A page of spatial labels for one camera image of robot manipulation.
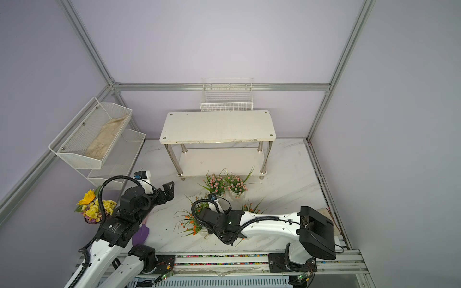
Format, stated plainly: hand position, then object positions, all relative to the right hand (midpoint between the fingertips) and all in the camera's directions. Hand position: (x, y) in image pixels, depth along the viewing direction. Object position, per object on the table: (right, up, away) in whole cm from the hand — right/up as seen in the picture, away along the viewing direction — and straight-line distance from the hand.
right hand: (215, 219), depth 79 cm
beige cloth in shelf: (-49, +36, 0) cm, 61 cm away
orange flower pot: (-8, 0, -8) cm, 11 cm away
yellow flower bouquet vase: (-45, +9, -14) cm, 48 cm away
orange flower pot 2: (+15, +6, -4) cm, 17 cm away
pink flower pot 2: (+10, +15, +3) cm, 18 cm away
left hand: (-21, +15, -4) cm, 26 cm away
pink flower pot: (0, +16, +1) cm, 16 cm away
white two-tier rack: (-6, +34, -5) cm, 35 cm away
